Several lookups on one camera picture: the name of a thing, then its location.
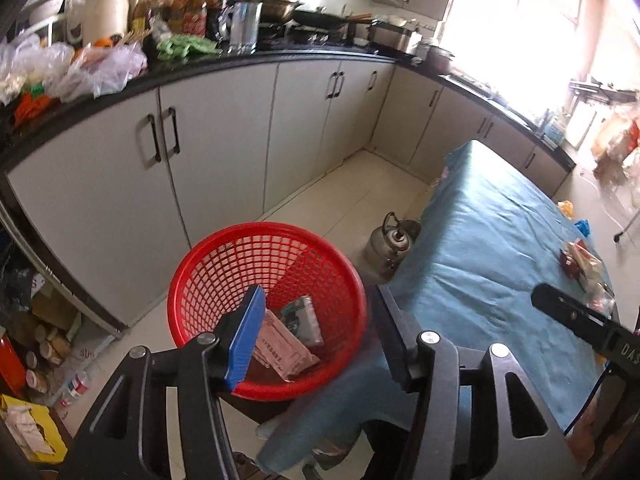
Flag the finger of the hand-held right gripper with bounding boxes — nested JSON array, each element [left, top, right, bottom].
[[531, 283, 615, 348]]

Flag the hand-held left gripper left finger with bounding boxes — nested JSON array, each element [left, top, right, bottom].
[[60, 286, 266, 480]]

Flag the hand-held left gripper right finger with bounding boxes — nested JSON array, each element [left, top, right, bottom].
[[376, 285, 583, 480]]

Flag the pink paper packet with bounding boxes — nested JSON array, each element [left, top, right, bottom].
[[252, 308, 321, 383]]

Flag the red plastic mesh basket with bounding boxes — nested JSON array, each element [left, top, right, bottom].
[[167, 221, 369, 402]]

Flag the person's right forearm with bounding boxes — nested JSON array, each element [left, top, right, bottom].
[[567, 400, 608, 476]]

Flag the clear plastic wrapper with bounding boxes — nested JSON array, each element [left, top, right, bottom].
[[584, 279, 617, 317]]

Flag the snack packets on table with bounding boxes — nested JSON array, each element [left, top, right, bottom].
[[559, 239, 603, 281]]

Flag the grey green foil packet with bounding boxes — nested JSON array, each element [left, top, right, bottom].
[[280, 296, 325, 348]]

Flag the metal kettle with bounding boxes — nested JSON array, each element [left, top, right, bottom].
[[364, 211, 422, 281]]

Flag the blue tablecloth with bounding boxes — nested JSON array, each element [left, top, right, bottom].
[[256, 140, 621, 473]]

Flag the hanging beige plastic bag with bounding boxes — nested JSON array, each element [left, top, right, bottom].
[[592, 105, 640, 181]]

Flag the clear plastic bottle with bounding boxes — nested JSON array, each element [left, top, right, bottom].
[[59, 370, 93, 407]]

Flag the white kitchen base cabinets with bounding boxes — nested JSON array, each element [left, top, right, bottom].
[[0, 52, 576, 331]]

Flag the yellow cardboard box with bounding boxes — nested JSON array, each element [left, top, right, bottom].
[[0, 394, 68, 463]]

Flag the brown cooking pot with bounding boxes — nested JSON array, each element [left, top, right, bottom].
[[425, 45, 456, 75]]

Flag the kitchen window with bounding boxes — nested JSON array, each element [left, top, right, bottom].
[[440, 0, 587, 111]]

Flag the green vegetables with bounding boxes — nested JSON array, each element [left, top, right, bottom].
[[156, 34, 221, 62]]

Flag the black gas stove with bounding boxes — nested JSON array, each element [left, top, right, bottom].
[[257, 22, 351, 48]]

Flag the clear crumpled plastic bag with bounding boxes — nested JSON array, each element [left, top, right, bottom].
[[50, 42, 148, 98]]

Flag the stainless steel rice cooker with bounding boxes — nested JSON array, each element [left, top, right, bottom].
[[367, 19, 422, 54]]

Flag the black frying pan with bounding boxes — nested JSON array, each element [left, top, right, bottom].
[[292, 6, 373, 31]]

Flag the dark bottle with yellow cap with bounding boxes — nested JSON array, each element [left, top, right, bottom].
[[205, 0, 231, 41]]

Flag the white crumpled plastic bag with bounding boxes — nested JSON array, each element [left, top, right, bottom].
[[0, 35, 73, 106]]

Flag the white plastic container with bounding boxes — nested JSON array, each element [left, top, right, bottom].
[[65, 0, 132, 46]]

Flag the metal wall rack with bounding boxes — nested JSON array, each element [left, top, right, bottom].
[[570, 77, 640, 107]]

